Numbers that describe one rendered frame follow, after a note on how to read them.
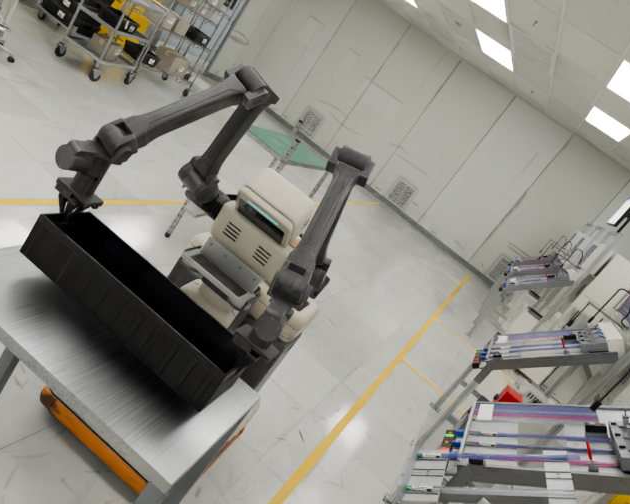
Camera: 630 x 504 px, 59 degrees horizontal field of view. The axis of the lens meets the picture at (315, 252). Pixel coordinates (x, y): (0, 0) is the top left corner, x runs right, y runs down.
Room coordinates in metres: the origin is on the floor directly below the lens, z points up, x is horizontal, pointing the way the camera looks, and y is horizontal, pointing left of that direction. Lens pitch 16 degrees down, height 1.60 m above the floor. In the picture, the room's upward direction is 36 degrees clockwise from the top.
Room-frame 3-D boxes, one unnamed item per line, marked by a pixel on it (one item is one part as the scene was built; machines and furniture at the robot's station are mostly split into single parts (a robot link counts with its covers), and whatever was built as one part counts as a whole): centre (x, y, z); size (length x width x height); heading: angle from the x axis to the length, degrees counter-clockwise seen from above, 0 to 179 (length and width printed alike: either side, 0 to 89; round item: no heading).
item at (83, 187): (1.24, 0.54, 1.04); 0.10 x 0.07 x 0.07; 81
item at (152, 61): (7.08, 3.28, 0.29); 0.40 x 0.30 x 0.14; 166
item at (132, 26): (6.09, 3.21, 0.63); 0.40 x 0.30 x 0.14; 0
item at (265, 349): (1.15, -0.01, 1.04); 0.10 x 0.07 x 0.07; 80
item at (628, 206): (6.64, -2.56, 2.10); 0.58 x 0.14 x 0.41; 166
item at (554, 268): (8.02, -3.05, 0.95); 1.37 x 0.82 x 1.90; 76
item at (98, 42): (6.11, 3.21, 0.30); 0.30 x 0.23 x 0.18; 4
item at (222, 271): (1.64, 0.19, 0.84); 0.28 x 0.16 x 0.22; 81
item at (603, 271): (6.61, -2.70, 0.95); 1.36 x 0.82 x 1.90; 76
